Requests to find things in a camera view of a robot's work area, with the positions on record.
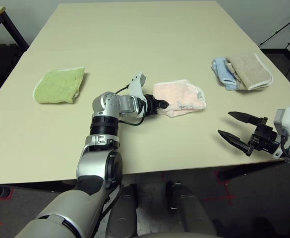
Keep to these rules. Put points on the black table foot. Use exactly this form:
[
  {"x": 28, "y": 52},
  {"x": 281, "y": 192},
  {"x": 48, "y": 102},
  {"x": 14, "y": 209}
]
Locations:
[{"x": 246, "y": 172}]

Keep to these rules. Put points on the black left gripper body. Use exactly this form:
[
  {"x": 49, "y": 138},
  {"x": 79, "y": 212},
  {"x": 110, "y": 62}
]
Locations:
[{"x": 151, "y": 105}]

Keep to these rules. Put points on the grey robot left leg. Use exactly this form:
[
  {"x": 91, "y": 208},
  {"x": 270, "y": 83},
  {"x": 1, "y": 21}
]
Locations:
[{"x": 122, "y": 210}]

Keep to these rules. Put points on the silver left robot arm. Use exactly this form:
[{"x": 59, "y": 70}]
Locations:
[{"x": 97, "y": 148}]

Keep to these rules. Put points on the black tripod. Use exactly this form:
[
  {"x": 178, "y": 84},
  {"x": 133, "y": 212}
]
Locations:
[{"x": 283, "y": 29}]

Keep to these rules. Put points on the beige folded towel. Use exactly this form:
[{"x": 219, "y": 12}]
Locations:
[{"x": 250, "y": 70}]

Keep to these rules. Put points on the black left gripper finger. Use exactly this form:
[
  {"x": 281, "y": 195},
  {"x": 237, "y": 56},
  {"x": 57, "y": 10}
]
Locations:
[
  {"x": 161, "y": 106},
  {"x": 160, "y": 101}
]

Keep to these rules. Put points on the pink towel with print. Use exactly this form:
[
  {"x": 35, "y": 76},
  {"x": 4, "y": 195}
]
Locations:
[{"x": 179, "y": 96}]

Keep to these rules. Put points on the grey robot right leg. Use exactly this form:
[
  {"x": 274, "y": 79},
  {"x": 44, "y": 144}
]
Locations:
[{"x": 187, "y": 210}]

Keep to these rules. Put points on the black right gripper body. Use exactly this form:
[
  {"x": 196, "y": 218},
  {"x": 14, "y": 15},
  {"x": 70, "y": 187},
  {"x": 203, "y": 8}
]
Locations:
[{"x": 265, "y": 138}]

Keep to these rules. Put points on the grey robot leg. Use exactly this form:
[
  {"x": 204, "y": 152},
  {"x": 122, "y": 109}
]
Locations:
[
  {"x": 122, "y": 210},
  {"x": 187, "y": 210}
]

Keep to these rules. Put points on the black foam floor mat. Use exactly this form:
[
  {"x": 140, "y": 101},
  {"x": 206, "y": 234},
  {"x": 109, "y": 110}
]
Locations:
[{"x": 1, "y": 67}]

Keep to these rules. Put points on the blue folded towel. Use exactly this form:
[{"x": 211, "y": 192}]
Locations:
[{"x": 222, "y": 72}]

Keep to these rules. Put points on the green folded towel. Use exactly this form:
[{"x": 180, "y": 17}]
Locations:
[{"x": 58, "y": 84}]

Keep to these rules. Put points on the wooden side table black frame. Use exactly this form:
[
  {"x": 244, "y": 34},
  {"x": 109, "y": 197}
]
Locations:
[{"x": 8, "y": 27}]

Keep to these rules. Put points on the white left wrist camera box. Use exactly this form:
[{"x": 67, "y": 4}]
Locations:
[{"x": 136, "y": 86}]

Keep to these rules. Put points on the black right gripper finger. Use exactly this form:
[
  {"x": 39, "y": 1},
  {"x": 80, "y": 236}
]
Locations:
[
  {"x": 246, "y": 118},
  {"x": 236, "y": 142}
]

